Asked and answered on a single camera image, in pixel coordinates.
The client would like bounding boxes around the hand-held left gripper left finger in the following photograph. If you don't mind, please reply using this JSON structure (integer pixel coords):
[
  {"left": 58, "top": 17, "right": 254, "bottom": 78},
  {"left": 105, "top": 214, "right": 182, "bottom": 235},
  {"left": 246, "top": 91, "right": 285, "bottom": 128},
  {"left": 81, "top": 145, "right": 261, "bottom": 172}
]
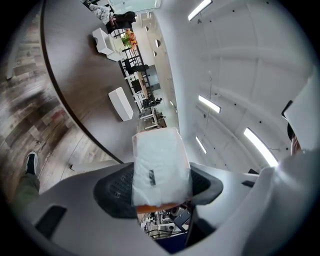
[{"left": 29, "top": 161, "right": 173, "bottom": 256}]

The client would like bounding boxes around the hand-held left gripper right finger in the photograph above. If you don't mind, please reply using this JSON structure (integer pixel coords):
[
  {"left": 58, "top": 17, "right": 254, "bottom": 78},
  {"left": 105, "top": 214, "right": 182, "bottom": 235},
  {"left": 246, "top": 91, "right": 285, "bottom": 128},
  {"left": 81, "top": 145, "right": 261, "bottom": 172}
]
[{"left": 189, "top": 161, "right": 261, "bottom": 233}]

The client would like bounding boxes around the white packet with orange edges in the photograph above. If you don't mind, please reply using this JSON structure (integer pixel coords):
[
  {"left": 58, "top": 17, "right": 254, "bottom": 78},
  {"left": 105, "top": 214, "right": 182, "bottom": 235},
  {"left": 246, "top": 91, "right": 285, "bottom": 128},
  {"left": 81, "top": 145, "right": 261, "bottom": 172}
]
[{"left": 131, "top": 126, "right": 194, "bottom": 214}]

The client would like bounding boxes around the white rectangular container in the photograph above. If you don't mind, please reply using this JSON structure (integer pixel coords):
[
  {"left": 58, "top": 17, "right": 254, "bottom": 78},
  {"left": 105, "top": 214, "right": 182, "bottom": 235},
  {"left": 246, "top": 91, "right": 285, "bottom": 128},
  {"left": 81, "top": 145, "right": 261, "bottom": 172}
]
[{"left": 107, "top": 86, "right": 134, "bottom": 123}]

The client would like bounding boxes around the long ceiling light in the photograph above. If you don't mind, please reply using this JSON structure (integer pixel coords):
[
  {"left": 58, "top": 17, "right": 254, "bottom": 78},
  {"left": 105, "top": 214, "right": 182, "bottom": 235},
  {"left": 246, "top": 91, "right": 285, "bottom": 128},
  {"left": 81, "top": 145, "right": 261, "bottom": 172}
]
[
  {"left": 198, "top": 94, "right": 222, "bottom": 114},
  {"left": 187, "top": 0, "right": 213, "bottom": 22},
  {"left": 243, "top": 127, "right": 280, "bottom": 167},
  {"left": 195, "top": 135, "right": 208, "bottom": 155}
]

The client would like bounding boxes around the person's olive trouser leg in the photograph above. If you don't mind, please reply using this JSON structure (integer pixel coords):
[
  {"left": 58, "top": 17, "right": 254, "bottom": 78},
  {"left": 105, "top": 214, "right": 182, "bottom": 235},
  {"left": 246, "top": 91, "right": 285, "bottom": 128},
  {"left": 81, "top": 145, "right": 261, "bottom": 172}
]
[{"left": 11, "top": 172, "right": 41, "bottom": 205}]

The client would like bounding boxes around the person's black and white shoe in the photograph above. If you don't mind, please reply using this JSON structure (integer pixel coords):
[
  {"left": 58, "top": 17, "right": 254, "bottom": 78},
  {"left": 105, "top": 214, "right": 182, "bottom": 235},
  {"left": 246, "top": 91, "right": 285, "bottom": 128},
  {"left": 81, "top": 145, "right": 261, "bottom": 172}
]
[{"left": 24, "top": 150, "right": 39, "bottom": 176}]

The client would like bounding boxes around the cluttered equipment bench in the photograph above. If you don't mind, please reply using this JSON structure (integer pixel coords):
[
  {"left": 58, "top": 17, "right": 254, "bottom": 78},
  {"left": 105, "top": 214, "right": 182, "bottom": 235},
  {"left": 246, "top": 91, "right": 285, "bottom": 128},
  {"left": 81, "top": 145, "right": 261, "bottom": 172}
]
[{"left": 139, "top": 203, "right": 195, "bottom": 242}]

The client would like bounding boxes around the person's face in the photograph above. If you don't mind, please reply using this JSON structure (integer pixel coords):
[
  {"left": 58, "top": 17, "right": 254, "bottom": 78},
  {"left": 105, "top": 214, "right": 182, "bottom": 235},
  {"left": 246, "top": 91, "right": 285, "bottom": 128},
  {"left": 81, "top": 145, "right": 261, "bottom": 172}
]
[{"left": 289, "top": 134, "right": 302, "bottom": 156}]

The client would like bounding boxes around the white panel with black edge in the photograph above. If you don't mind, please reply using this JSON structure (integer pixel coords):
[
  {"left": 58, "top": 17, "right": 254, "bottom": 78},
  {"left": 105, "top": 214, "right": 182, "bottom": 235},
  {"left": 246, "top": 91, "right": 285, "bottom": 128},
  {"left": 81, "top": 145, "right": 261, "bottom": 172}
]
[{"left": 281, "top": 73, "right": 320, "bottom": 152}]

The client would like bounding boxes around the white-legged office desk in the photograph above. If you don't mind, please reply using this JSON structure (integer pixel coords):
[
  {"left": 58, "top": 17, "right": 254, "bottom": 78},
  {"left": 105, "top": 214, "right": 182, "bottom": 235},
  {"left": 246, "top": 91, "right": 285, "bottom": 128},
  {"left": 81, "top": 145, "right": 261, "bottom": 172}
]
[{"left": 138, "top": 106, "right": 167, "bottom": 131}]

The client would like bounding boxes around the black office chair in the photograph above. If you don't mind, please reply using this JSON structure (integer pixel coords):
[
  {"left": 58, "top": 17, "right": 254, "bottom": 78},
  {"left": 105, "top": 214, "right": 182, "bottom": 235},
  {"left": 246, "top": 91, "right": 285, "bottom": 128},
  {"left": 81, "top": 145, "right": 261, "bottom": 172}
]
[{"left": 123, "top": 58, "right": 150, "bottom": 76}]

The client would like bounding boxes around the white open box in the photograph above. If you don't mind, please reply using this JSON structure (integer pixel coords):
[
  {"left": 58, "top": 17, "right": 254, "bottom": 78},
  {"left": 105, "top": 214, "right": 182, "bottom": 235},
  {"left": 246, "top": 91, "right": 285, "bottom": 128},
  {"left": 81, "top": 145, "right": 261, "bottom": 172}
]
[
  {"left": 105, "top": 34, "right": 126, "bottom": 62},
  {"left": 91, "top": 27, "right": 115, "bottom": 55}
]

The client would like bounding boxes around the black metal shelf rack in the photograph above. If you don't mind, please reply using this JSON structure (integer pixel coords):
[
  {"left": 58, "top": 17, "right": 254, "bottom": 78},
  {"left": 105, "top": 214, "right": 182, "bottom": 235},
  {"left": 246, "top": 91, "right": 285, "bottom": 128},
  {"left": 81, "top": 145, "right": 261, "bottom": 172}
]
[{"left": 109, "top": 14, "right": 152, "bottom": 87}]

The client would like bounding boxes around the orange and yellow flower bouquet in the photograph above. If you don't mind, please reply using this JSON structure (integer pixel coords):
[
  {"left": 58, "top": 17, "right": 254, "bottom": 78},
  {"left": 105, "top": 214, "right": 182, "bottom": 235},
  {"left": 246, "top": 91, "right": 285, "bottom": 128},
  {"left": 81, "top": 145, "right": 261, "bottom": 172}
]
[{"left": 120, "top": 28, "right": 139, "bottom": 50}]

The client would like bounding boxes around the black jacket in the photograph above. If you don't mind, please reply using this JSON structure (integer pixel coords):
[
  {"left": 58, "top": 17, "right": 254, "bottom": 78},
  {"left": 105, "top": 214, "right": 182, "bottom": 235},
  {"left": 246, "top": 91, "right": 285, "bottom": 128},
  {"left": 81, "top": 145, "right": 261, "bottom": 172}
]
[{"left": 111, "top": 10, "right": 138, "bottom": 30}]

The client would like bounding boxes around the grey patterned cloth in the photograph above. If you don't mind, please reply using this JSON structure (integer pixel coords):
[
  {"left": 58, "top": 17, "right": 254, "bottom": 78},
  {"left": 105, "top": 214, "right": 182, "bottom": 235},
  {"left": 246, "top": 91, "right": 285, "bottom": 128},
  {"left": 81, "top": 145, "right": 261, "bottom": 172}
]
[{"left": 89, "top": 4, "right": 113, "bottom": 25}]

